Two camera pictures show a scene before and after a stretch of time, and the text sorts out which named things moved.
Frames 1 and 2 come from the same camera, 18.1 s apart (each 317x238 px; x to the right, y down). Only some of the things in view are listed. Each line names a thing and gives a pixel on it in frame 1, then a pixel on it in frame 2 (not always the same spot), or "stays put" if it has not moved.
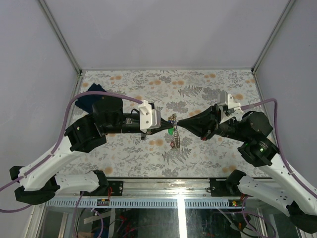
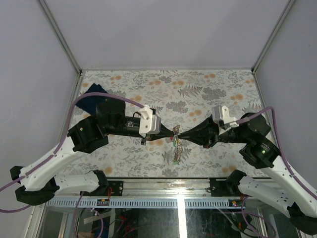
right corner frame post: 273,35 stays put
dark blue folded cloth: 85,101 stays put
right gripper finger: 203,123 -> 205,133
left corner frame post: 61,36 stays put
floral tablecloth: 176,95 stays put
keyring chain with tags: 176,143 -> 178,144
